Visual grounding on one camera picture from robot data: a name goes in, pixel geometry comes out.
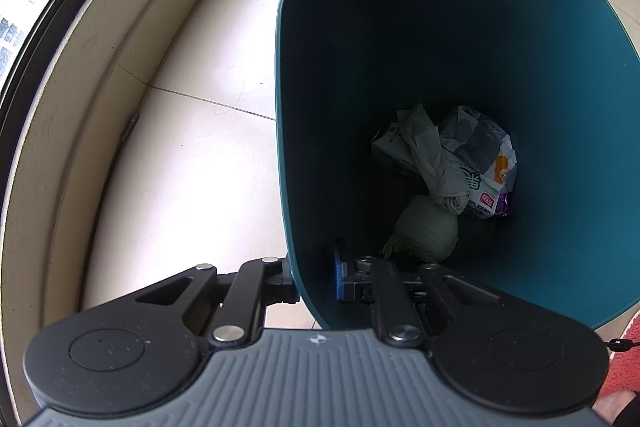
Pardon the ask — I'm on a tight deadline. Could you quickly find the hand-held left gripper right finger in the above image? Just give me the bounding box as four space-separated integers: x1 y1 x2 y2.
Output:
332 243 506 349

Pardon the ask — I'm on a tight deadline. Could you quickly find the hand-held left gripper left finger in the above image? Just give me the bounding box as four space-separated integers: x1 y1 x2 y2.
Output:
100 256 302 349

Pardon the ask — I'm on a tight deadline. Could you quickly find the printed snack wrapper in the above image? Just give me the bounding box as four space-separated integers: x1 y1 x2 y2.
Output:
371 122 513 222

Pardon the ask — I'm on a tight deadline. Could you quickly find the white twisted paper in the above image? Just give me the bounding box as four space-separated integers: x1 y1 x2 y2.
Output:
397 103 471 215

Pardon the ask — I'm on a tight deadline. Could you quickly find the printed snack packet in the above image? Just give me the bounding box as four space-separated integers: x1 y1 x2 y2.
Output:
439 106 518 185

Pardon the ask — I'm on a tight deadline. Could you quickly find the dark green trash bin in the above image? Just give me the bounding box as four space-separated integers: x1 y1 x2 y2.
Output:
275 0 640 330

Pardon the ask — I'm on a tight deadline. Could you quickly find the person's foot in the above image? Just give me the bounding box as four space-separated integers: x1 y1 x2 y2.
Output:
595 389 633 426

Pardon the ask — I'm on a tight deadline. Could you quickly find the pink fluffy slipper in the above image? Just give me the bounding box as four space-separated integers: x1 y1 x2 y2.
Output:
597 314 640 395

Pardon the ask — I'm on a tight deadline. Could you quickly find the black pants leg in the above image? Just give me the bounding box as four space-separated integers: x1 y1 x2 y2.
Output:
612 397 640 427

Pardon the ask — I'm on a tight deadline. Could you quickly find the black drawstring toggle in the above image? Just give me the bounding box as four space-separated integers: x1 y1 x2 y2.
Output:
607 332 640 353

